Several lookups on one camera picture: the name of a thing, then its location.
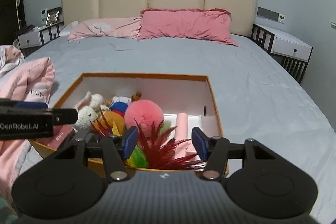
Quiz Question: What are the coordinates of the brown bear plush doll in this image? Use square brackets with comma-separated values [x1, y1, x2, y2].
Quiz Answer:
[91, 92, 142, 138]

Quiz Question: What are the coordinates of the red feather toy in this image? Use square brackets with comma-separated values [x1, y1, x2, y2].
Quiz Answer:
[89, 110, 206, 171]

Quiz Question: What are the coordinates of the pink fluffy ball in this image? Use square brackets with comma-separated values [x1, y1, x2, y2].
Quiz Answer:
[124, 100, 164, 130]

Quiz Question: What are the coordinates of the white crochet bunny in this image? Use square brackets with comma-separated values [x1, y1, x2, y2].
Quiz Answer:
[75, 92, 109, 131]

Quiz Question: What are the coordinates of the pink blanket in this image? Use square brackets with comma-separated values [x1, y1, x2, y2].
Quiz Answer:
[1, 57, 55, 204]

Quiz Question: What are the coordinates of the grey bed sheet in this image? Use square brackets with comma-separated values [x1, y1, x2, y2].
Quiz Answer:
[27, 36, 335, 223]

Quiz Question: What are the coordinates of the left white nightstand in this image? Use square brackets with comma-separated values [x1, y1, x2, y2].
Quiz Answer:
[18, 21, 64, 57]

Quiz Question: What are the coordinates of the white nightstand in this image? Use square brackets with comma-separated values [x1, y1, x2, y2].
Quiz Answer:
[18, 21, 64, 57]
[251, 24, 313, 84]

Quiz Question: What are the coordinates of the light pink pillow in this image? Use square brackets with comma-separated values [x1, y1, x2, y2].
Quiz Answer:
[68, 17, 142, 42]

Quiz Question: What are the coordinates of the right white nightstand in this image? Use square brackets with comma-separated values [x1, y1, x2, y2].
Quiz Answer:
[251, 24, 313, 84]

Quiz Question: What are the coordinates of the dark pink pillow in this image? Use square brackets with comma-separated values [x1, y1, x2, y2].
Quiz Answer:
[137, 9, 238, 47]

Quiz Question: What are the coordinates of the picture frame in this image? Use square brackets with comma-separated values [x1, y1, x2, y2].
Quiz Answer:
[46, 9, 60, 25]

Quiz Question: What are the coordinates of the wall switch panel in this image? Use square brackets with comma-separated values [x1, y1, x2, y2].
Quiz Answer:
[257, 7, 285, 23]

